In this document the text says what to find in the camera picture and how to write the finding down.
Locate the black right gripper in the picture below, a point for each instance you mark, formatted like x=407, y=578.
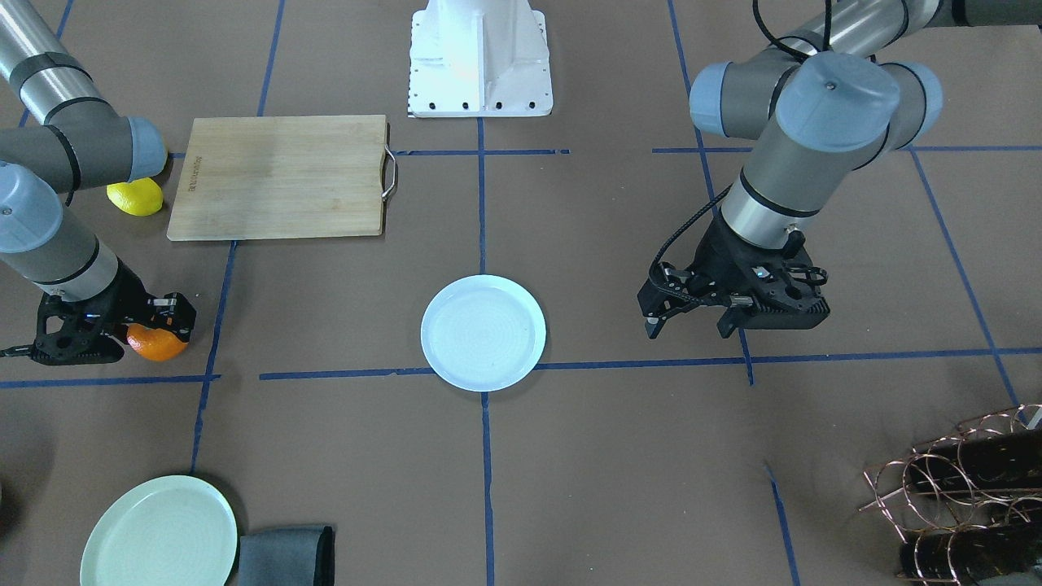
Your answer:
x=130, y=298

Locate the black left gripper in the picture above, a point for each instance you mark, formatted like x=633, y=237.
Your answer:
x=720, y=254

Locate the orange mandarin fruit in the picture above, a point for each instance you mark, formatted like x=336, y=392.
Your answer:
x=155, y=345

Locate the light blue plate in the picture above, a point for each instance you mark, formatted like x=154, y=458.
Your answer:
x=483, y=333

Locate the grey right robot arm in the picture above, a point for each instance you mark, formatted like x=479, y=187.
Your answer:
x=79, y=142

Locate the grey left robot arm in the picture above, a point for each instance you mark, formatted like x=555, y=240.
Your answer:
x=817, y=107

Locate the light green plate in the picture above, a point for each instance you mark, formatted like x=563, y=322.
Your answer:
x=172, y=530

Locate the lower yellow lemon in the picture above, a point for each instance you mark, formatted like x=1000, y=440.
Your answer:
x=143, y=197

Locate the wooden cutting board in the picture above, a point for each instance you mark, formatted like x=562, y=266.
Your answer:
x=255, y=177

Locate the grey folded cloth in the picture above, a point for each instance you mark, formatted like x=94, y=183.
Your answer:
x=299, y=555

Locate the upper black bottle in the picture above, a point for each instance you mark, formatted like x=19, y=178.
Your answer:
x=996, y=464

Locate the black bottle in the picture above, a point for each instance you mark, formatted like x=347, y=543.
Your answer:
x=1007, y=555
x=996, y=464

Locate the lower black bottle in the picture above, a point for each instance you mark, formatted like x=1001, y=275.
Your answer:
x=1007, y=555

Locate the copper wire rack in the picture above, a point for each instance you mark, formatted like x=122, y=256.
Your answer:
x=914, y=513

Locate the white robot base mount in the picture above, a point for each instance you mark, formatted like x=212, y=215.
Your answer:
x=479, y=58

